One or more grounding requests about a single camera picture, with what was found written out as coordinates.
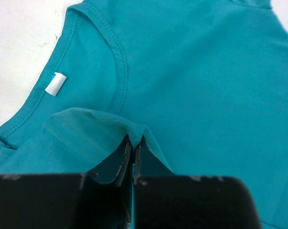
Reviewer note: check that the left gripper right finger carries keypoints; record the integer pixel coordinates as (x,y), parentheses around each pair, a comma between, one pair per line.
(137,161)

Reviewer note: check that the teal t-shirt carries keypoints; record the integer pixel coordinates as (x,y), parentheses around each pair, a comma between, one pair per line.
(201,84)

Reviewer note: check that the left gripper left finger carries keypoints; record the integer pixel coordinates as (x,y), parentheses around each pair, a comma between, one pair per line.
(111,171)

